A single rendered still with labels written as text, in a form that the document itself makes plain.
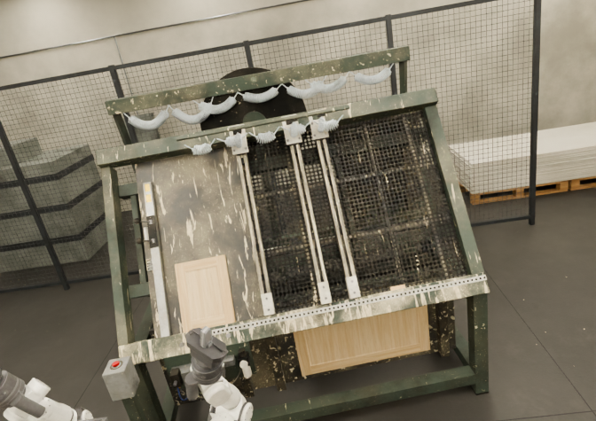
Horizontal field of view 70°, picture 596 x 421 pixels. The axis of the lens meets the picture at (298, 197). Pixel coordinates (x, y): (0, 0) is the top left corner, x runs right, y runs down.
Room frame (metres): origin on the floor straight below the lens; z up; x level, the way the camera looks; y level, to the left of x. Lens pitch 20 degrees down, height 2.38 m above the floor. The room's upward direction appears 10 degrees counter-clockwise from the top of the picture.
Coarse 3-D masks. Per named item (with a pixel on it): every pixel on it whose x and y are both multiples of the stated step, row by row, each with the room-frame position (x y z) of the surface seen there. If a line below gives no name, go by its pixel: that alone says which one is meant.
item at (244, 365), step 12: (228, 348) 2.03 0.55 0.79; (240, 348) 2.00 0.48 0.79; (168, 360) 2.01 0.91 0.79; (180, 360) 2.02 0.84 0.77; (228, 360) 1.98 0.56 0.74; (240, 360) 1.96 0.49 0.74; (252, 360) 2.03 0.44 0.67; (168, 372) 2.01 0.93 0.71; (180, 372) 1.96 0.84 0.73; (228, 372) 2.02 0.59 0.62; (240, 372) 2.03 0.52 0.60; (252, 372) 2.03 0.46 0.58; (180, 384) 1.91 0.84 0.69; (180, 396) 1.92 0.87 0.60
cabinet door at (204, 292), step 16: (224, 256) 2.33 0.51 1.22; (176, 272) 2.30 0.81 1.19; (192, 272) 2.30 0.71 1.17; (208, 272) 2.29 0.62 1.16; (224, 272) 2.28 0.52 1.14; (192, 288) 2.25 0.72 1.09; (208, 288) 2.24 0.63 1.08; (224, 288) 2.23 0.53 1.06; (192, 304) 2.20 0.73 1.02; (208, 304) 2.19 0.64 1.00; (224, 304) 2.18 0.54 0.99; (192, 320) 2.14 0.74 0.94; (208, 320) 2.14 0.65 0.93; (224, 320) 2.13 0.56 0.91
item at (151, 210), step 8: (144, 184) 2.59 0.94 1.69; (152, 184) 2.61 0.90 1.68; (144, 192) 2.57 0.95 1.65; (152, 192) 2.57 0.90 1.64; (152, 200) 2.53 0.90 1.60; (152, 208) 2.51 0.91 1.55; (152, 248) 2.37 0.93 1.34; (160, 248) 2.39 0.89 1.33; (152, 256) 2.35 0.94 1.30; (160, 256) 2.35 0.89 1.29; (160, 264) 2.32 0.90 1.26; (160, 272) 2.29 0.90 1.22; (160, 280) 2.26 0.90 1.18; (160, 288) 2.24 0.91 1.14; (160, 296) 2.21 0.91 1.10; (160, 304) 2.19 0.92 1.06; (160, 312) 2.16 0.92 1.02; (168, 312) 2.18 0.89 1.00; (160, 320) 2.14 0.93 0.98; (168, 320) 2.14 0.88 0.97; (168, 328) 2.11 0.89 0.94
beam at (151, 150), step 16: (400, 96) 2.73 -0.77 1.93; (416, 96) 2.73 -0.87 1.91; (432, 96) 2.72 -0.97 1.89; (304, 112) 2.72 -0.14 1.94; (336, 112) 2.70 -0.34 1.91; (352, 112) 2.70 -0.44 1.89; (368, 112) 2.69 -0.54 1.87; (384, 112) 2.70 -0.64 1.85; (400, 112) 2.74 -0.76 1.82; (224, 128) 2.70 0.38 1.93; (256, 128) 2.68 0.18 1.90; (272, 128) 2.68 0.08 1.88; (128, 144) 2.68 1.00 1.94; (144, 144) 2.67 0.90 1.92; (160, 144) 2.67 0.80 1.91; (176, 144) 2.66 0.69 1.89; (192, 144) 2.65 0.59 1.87; (224, 144) 2.70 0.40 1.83; (96, 160) 2.64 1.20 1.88; (112, 160) 2.63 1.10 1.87; (128, 160) 2.65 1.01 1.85; (144, 160) 2.69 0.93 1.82
